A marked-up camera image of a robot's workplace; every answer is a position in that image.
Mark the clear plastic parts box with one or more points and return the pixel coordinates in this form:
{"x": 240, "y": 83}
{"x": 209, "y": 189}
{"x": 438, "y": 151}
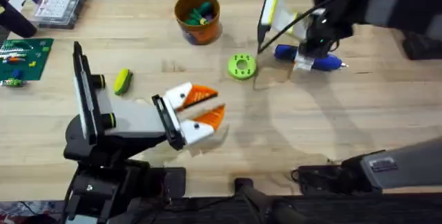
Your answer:
{"x": 60, "y": 4}

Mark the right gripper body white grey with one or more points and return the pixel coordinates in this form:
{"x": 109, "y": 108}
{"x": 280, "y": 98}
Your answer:
{"x": 324, "y": 30}

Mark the green disc with holes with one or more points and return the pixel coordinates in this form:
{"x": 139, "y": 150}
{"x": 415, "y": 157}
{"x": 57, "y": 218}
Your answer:
{"x": 235, "y": 68}

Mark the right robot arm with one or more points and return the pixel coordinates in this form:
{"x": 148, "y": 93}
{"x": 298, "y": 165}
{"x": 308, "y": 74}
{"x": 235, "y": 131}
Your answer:
{"x": 397, "y": 168}

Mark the black rail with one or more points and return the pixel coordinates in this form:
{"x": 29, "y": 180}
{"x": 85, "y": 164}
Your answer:
{"x": 310, "y": 210}

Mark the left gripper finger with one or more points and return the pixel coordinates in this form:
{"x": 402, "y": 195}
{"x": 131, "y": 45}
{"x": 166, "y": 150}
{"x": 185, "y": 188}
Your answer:
{"x": 200, "y": 132}
{"x": 179, "y": 96}

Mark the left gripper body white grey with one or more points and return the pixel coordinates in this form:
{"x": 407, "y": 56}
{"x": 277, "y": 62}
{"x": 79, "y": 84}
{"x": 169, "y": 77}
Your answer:
{"x": 134, "y": 118}

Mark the green board with toy blocks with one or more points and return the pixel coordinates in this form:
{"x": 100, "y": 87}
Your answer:
{"x": 24, "y": 58}

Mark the yellow green toy vegetable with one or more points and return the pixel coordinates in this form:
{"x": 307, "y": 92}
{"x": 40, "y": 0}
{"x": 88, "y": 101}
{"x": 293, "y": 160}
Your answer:
{"x": 122, "y": 81}

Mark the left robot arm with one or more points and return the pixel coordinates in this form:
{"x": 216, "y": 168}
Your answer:
{"x": 103, "y": 155}

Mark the right wrist upright black plate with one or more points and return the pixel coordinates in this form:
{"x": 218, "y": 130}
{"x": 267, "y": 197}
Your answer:
{"x": 267, "y": 13}

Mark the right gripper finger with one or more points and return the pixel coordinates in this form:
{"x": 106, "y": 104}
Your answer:
{"x": 303, "y": 63}

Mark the wrist upright black plate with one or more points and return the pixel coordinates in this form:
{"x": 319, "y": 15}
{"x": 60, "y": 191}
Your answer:
{"x": 267, "y": 13}
{"x": 84, "y": 92}

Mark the orange tub with toys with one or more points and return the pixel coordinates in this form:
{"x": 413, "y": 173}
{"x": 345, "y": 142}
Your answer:
{"x": 202, "y": 32}

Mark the black block at table side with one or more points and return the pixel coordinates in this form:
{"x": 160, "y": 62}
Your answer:
{"x": 423, "y": 46}

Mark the blue electric screwdriver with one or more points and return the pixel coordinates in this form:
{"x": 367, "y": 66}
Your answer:
{"x": 324, "y": 63}

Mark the left wrist upright black plate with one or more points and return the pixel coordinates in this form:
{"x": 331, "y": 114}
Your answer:
{"x": 84, "y": 92}

